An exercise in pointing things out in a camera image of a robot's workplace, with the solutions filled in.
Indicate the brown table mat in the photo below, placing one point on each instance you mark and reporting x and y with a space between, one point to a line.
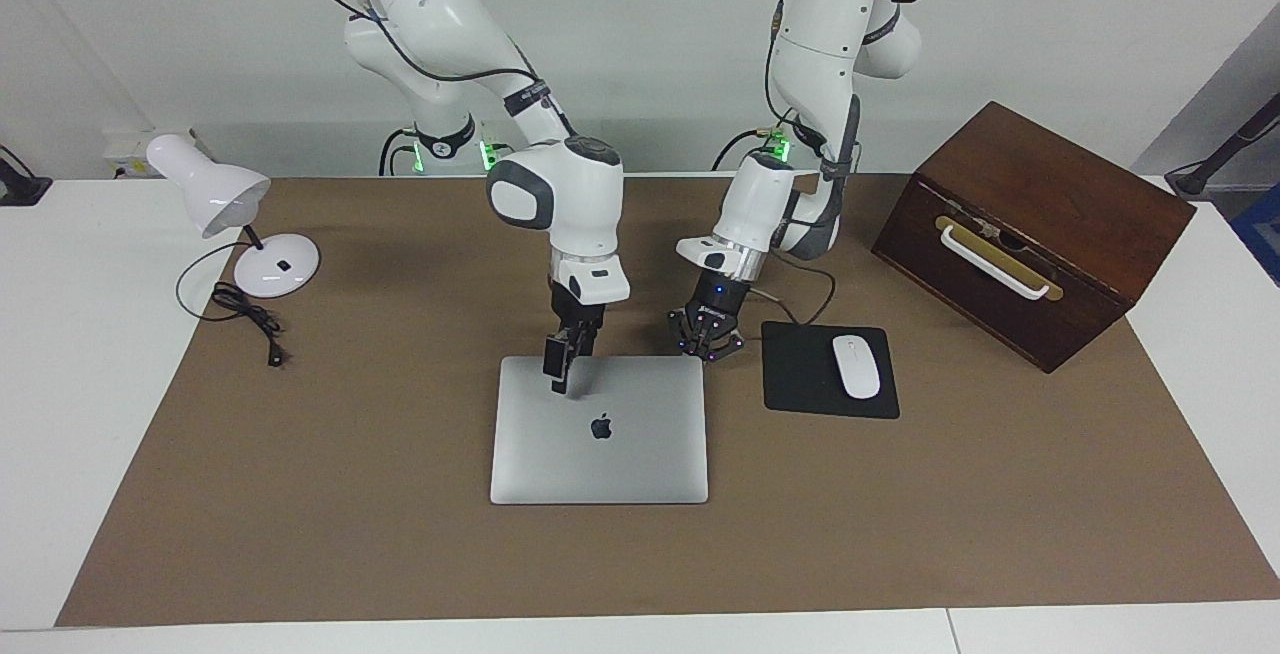
400 534

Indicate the black clamp mount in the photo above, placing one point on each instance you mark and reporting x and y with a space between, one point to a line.
20 189

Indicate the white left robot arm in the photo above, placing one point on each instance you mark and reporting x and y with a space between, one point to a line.
830 44

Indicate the white computer mouse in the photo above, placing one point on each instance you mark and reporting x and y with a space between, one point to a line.
857 366

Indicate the silver laptop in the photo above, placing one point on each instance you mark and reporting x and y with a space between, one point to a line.
640 454

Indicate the white desk lamp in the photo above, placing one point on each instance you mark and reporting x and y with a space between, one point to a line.
215 189

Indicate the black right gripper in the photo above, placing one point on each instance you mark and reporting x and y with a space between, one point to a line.
578 304

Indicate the white wall socket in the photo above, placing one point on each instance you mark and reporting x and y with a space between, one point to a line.
130 146

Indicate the black floor stand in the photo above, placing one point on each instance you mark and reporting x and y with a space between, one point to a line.
1215 159

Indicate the blue crate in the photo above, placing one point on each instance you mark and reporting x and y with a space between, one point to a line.
1262 234

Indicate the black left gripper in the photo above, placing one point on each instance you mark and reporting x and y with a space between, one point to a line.
725 296

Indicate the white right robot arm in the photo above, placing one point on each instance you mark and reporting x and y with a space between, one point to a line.
560 194

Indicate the dark wooden box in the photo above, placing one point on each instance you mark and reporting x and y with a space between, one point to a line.
1080 204

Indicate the black mouse pad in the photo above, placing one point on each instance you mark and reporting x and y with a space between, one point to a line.
800 374

